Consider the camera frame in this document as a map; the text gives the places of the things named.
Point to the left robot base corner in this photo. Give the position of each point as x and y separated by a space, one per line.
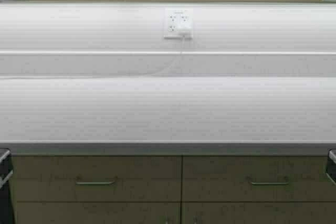
6 168

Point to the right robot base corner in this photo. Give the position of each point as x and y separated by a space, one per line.
331 166

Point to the right wooden drawer front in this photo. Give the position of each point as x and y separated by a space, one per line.
223 178

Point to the wooden drawer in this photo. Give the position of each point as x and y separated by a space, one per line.
141 178
223 178

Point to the left wooden drawer front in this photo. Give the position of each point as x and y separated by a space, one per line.
141 178

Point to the white wall outlet plate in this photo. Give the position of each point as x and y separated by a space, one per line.
178 23

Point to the left drawer metal handle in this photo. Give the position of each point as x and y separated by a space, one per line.
96 181

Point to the drawer metal handle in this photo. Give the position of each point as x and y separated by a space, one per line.
96 181
282 181

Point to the right drawer metal handle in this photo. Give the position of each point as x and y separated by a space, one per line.
282 181

